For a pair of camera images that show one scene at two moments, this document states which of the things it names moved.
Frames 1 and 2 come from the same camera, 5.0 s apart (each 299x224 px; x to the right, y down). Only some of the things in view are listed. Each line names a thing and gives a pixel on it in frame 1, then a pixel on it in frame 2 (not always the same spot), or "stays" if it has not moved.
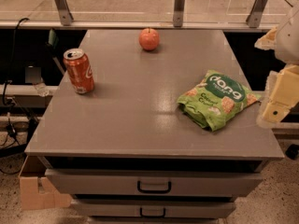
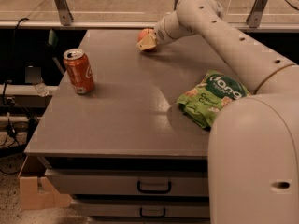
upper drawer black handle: [156, 191] stays
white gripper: [288, 44] -> [161, 32]
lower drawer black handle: [151, 216] stays
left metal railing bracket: [62, 4] stays
